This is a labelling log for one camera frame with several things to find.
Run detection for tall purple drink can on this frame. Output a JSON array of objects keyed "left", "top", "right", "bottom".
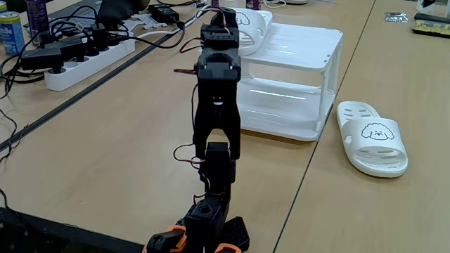
[{"left": 25, "top": 0, "right": 52, "bottom": 46}]

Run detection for white printed plastic parts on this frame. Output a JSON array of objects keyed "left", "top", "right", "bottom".
[{"left": 122, "top": 13, "right": 168, "bottom": 33}]

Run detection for white power strip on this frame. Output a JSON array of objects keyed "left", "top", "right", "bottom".
[{"left": 44, "top": 37, "right": 136, "bottom": 92}]

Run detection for white slipper with dog print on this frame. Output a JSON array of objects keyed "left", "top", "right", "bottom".
[
  {"left": 336, "top": 100, "right": 409, "bottom": 179},
  {"left": 230, "top": 7, "right": 274, "bottom": 57}
]

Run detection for blue drink can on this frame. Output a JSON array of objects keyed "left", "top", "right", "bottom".
[{"left": 0, "top": 11, "right": 26, "bottom": 56}]

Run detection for black plug with cable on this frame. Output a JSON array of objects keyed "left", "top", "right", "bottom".
[{"left": 90, "top": 22, "right": 108, "bottom": 52}]

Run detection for yellow and black box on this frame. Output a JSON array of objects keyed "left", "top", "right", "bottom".
[{"left": 411, "top": 13, "right": 450, "bottom": 39}]

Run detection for black board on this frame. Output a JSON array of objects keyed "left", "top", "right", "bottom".
[{"left": 0, "top": 207, "right": 145, "bottom": 253}]

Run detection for black power brick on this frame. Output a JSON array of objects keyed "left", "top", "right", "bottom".
[{"left": 147, "top": 3, "right": 180, "bottom": 24}]

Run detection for clear plastic box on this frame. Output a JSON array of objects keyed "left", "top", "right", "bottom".
[{"left": 416, "top": 0, "right": 450, "bottom": 18}]

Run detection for black plug adapter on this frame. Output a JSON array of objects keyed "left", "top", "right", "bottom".
[
  {"left": 44, "top": 34, "right": 86, "bottom": 63},
  {"left": 20, "top": 47, "right": 66, "bottom": 74}
]

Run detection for white power cable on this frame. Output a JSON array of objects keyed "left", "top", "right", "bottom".
[{"left": 135, "top": 4, "right": 212, "bottom": 39}]

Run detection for white plastic shoe rack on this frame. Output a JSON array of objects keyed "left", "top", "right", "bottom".
[{"left": 198, "top": 21, "right": 344, "bottom": 143}]

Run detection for black power cable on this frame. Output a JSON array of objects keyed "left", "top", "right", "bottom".
[{"left": 105, "top": 20, "right": 186, "bottom": 50}]

